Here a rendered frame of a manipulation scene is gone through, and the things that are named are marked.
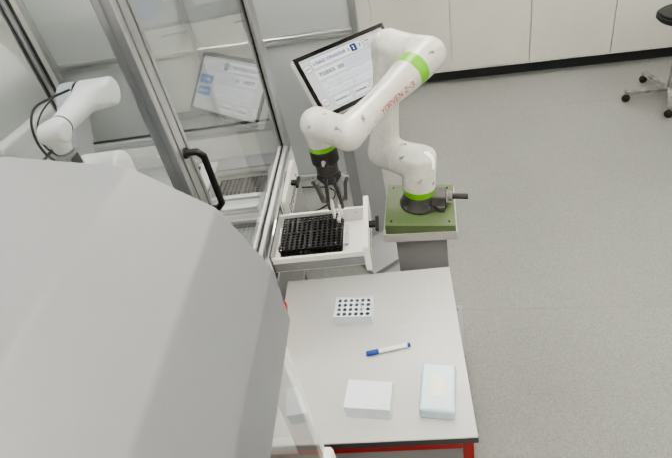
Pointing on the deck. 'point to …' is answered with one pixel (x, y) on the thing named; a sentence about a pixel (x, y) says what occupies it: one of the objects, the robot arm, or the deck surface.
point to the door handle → (207, 173)
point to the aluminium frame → (173, 158)
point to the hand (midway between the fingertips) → (336, 208)
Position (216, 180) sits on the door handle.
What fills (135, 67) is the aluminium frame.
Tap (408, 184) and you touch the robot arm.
